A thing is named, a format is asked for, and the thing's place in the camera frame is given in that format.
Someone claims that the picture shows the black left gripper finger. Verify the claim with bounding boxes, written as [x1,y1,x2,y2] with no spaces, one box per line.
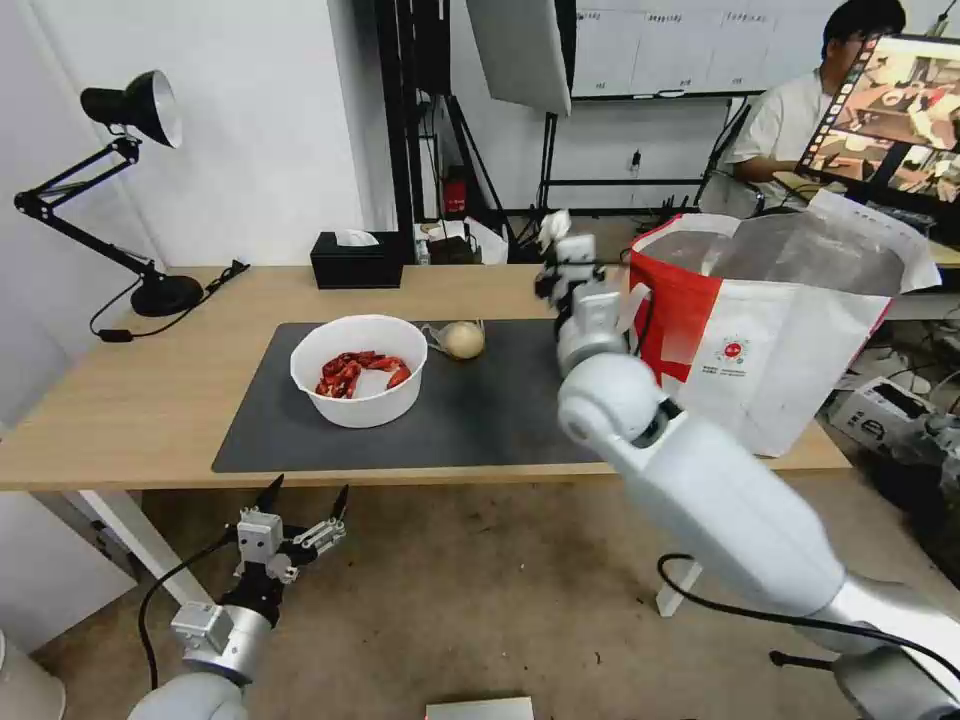
[241,473,287,526]
[288,484,352,562]

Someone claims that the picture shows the white red takeout bag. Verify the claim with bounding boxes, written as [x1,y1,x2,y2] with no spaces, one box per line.
[627,188,943,459]

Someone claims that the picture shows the black light stand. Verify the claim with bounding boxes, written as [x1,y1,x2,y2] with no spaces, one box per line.
[506,110,751,240]

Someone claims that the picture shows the round beige wrapped bun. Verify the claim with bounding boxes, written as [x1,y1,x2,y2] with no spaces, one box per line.
[417,319,488,363]

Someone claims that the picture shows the white round bowl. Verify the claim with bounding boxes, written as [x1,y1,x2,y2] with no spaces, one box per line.
[289,314,430,430]

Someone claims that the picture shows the white table leg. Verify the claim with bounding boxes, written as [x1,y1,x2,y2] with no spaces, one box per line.
[654,557,704,619]
[28,490,217,607]

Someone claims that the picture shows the red food scraps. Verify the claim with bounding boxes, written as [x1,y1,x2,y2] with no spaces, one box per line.
[314,350,413,400]

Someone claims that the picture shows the dark grey desk mat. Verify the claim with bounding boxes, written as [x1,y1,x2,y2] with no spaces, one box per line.
[210,319,625,475]

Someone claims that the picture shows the black tissue box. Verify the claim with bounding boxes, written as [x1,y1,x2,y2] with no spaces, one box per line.
[309,230,405,292]

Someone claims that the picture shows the white photo softbox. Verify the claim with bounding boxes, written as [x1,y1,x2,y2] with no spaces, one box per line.
[464,0,576,118]

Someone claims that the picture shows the white cabinet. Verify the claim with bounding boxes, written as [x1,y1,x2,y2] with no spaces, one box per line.
[0,490,141,655]

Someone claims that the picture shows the black desk lamp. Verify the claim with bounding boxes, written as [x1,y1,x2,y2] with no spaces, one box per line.
[12,68,206,319]

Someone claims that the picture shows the white robot front shell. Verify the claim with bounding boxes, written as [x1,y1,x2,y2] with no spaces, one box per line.
[425,696,536,720]

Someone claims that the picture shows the whiteboard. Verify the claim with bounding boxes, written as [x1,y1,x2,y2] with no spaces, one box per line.
[570,0,850,102]

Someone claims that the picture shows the white round bin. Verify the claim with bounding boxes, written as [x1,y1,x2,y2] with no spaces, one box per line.
[0,628,68,720]

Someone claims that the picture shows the person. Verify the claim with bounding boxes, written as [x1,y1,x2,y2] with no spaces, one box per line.
[722,0,910,220]

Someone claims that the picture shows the white printed carton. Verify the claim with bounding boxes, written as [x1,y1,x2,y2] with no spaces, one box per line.
[827,375,940,453]

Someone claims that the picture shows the computer monitor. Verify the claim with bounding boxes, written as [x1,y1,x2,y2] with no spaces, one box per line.
[794,32,960,205]

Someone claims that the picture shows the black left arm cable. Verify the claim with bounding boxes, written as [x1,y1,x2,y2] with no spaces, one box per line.
[137,533,243,691]

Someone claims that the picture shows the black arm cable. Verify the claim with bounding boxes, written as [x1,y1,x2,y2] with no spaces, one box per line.
[137,533,243,691]
[656,553,960,688]

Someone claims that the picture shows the black metal frame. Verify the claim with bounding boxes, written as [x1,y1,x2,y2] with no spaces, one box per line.
[373,0,453,265]

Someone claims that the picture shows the black lamp cable with switch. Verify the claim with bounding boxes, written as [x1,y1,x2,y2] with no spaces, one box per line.
[89,259,252,346]

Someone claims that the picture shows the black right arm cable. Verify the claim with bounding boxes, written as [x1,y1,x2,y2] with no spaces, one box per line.
[656,553,960,688]

